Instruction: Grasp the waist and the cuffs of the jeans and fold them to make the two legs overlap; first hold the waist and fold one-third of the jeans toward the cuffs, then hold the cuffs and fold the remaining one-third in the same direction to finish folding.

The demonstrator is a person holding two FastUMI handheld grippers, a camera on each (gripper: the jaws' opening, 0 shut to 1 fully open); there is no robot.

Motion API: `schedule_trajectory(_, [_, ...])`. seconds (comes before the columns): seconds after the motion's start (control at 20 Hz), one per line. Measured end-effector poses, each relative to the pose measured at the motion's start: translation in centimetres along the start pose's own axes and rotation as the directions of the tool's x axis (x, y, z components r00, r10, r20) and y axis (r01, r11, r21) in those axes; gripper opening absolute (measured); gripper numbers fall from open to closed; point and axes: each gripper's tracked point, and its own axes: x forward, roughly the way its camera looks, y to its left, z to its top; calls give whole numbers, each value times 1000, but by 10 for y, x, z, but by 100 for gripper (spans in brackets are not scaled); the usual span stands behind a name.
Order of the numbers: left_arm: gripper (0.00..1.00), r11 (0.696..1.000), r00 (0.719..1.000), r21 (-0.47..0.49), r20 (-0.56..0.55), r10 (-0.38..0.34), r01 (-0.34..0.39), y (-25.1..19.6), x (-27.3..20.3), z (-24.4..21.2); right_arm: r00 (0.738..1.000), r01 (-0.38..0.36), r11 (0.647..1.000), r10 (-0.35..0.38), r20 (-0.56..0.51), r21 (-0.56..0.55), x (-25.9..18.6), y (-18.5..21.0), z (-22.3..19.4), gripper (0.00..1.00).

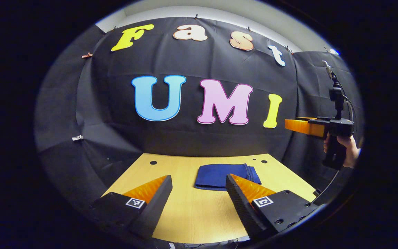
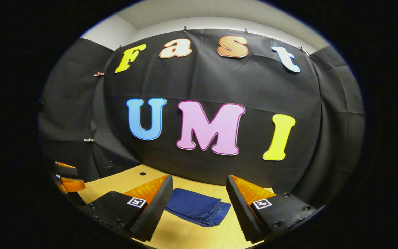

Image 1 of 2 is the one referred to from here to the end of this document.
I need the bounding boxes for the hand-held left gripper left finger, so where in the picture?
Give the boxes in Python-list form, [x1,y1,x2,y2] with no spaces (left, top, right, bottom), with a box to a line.
[89,175,173,239]

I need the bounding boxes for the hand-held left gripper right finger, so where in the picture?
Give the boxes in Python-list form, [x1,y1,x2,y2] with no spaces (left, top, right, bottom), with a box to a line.
[226,173,321,241]

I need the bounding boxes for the blue denim jeans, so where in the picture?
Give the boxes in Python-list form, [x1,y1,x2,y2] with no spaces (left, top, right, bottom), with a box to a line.
[194,164,262,191]

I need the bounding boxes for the black backdrop cloth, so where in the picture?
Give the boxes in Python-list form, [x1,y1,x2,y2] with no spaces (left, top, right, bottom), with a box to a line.
[34,17,364,208]

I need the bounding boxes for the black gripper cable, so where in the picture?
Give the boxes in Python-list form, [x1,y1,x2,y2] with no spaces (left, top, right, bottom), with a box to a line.
[312,169,340,197]

